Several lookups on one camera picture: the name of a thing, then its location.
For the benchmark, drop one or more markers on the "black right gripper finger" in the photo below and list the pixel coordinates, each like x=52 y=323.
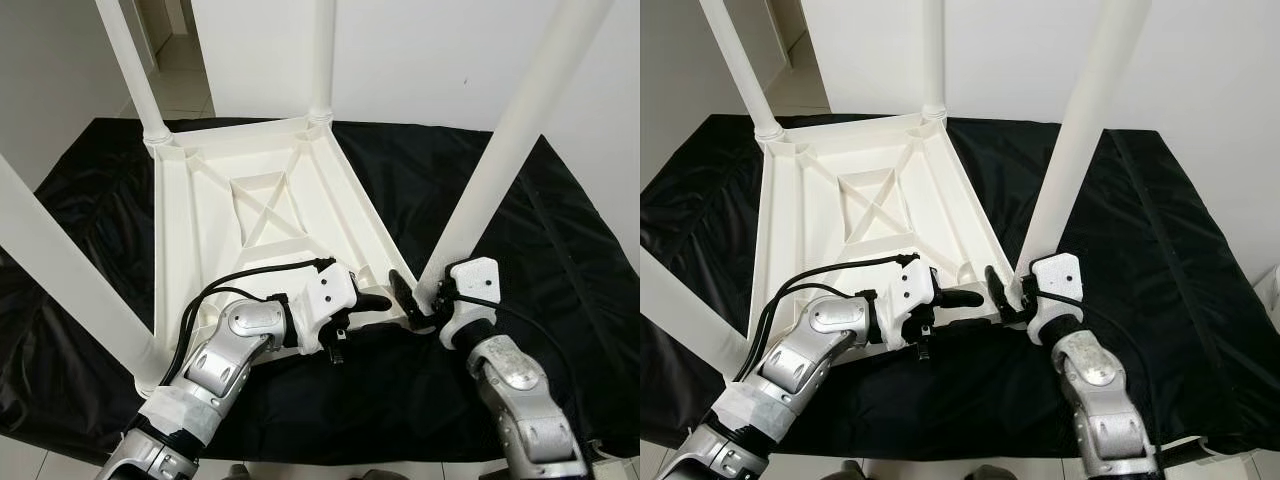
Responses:
x=403 y=292
x=997 y=288

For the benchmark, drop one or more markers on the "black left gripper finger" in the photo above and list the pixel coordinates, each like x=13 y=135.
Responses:
x=960 y=297
x=372 y=301

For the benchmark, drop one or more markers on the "white plastic children table top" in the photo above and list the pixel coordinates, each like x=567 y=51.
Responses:
x=860 y=260
x=250 y=260

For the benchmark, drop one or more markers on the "white plastic screw-in table leg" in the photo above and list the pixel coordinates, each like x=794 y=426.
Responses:
x=130 y=60
x=1085 y=130
x=70 y=270
x=690 y=320
x=933 y=60
x=510 y=140
x=322 y=60
x=735 y=60

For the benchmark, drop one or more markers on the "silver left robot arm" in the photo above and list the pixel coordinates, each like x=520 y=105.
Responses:
x=225 y=355
x=810 y=350

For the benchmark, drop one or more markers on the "black fabric table cover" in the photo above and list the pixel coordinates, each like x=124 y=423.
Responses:
x=1000 y=400
x=400 y=400

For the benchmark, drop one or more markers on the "grey right robot foot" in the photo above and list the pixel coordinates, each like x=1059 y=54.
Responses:
x=990 y=473
x=384 y=475

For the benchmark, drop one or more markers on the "grey robot foot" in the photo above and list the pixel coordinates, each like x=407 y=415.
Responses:
x=855 y=471
x=384 y=475
x=238 y=473
x=990 y=473

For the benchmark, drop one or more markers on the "grey left robot foot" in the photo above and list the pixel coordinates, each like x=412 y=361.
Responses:
x=855 y=471
x=238 y=473

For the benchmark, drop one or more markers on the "black metal bar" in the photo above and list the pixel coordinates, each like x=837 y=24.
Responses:
x=1192 y=452
x=610 y=452

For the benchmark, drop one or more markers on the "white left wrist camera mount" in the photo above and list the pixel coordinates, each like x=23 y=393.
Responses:
x=910 y=285
x=328 y=290

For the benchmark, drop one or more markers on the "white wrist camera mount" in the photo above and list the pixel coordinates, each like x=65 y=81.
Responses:
x=475 y=278
x=1060 y=275
x=910 y=285
x=328 y=290

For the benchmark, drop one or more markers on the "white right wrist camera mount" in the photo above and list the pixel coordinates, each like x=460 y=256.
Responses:
x=475 y=278
x=1060 y=275

